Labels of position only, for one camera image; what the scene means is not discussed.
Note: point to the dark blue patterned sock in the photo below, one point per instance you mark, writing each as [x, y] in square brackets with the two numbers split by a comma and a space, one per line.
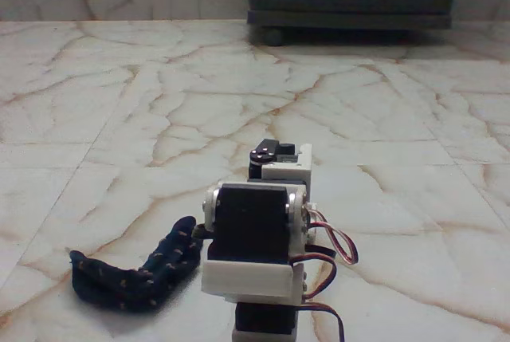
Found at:
[119, 278]

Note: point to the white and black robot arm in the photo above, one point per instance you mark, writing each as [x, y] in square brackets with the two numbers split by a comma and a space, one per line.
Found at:
[253, 218]

